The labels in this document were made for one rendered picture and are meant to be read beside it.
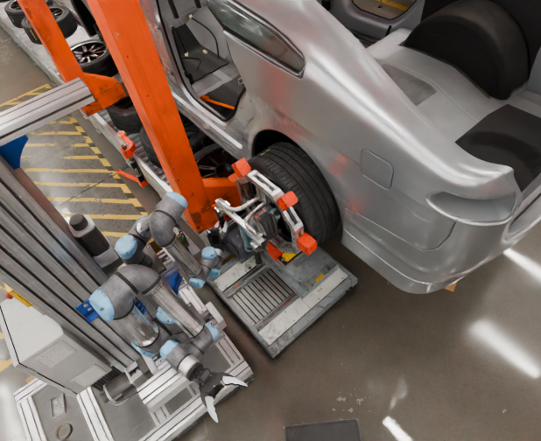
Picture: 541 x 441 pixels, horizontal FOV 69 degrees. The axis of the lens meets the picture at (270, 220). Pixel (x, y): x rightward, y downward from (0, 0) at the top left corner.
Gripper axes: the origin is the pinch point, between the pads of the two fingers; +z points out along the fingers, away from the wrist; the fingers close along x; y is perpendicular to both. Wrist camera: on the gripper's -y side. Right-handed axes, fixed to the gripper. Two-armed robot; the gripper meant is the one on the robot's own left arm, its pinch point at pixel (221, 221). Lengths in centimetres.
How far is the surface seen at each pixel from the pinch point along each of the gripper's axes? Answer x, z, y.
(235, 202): -1.0, 36.0, 24.6
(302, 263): 45, 8, 60
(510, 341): 181, -35, 83
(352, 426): 76, -98, 49
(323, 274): 60, 4, 68
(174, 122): -16, 21, -59
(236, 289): -4, -5, 76
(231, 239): -4.8, 17.0, 42.8
